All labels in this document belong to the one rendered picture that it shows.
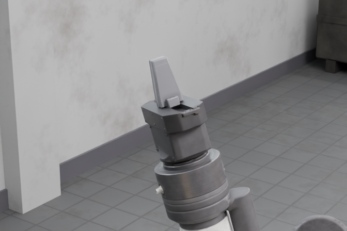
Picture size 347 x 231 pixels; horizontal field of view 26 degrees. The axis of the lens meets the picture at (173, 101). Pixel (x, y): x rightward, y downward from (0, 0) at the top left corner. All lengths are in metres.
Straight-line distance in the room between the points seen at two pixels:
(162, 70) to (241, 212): 0.21
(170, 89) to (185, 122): 0.06
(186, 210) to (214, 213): 0.03
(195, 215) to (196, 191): 0.03
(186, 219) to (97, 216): 3.22
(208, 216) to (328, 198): 3.51
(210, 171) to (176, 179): 0.04
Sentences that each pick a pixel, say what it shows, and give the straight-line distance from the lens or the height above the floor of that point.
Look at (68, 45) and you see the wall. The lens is 4.44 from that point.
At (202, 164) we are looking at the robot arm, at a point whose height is 1.52.
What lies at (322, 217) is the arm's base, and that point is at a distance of 1.13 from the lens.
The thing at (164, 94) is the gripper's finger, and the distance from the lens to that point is 0.94.
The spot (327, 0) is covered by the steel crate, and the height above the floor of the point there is 0.65.
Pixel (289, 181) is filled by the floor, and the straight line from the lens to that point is 4.63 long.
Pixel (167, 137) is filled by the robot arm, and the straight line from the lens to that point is 0.93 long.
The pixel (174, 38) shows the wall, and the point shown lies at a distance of 5.28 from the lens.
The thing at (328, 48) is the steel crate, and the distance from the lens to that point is 6.91.
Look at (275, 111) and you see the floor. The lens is 5.84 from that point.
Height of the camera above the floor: 1.89
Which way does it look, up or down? 18 degrees down
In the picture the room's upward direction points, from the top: straight up
